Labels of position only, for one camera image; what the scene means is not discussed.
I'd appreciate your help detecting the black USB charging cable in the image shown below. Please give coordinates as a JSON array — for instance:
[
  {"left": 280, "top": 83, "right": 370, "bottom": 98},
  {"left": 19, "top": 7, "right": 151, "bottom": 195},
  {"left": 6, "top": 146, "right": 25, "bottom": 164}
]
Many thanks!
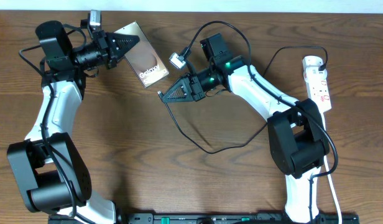
[{"left": 157, "top": 45, "right": 328, "bottom": 155}]

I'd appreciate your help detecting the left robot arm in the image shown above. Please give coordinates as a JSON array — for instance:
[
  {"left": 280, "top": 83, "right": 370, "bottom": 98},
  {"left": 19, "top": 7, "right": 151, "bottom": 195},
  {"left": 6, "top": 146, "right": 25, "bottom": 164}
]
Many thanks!
[{"left": 7, "top": 20, "right": 140, "bottom": 223}]

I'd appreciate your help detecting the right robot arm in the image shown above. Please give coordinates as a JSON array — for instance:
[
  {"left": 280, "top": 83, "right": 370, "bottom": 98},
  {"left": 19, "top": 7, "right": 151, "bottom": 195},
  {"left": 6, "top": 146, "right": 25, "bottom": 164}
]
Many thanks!
[{"left": 159, "top": 33, "right": 331, "bottom": 223}]

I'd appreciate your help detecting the white USB charger plug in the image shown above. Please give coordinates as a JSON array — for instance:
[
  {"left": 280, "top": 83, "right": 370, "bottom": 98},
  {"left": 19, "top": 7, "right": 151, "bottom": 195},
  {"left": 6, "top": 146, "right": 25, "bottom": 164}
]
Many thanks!
[{"left": 303, "top": 66, "right": 328, "bottom": 83}]

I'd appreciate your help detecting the white power strip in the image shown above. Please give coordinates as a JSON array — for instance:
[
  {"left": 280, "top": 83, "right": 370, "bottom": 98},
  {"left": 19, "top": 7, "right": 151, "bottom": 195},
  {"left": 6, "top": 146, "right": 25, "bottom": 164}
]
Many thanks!
[{"left": 302, "top": 55, "right": 331, "bottom": 113}]

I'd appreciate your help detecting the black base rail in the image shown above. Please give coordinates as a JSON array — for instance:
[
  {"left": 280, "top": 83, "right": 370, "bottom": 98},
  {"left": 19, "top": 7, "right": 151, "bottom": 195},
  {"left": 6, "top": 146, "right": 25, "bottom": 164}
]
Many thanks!
[{"left": 47, "top": 212, "right": 360, "bottom": 224}]

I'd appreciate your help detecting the white power strip cord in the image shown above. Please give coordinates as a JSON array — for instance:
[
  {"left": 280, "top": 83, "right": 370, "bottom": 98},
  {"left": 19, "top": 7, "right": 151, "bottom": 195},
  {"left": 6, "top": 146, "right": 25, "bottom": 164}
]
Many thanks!
[{"left": 320, "top": 112, "right": 343, "bottom": 224}]

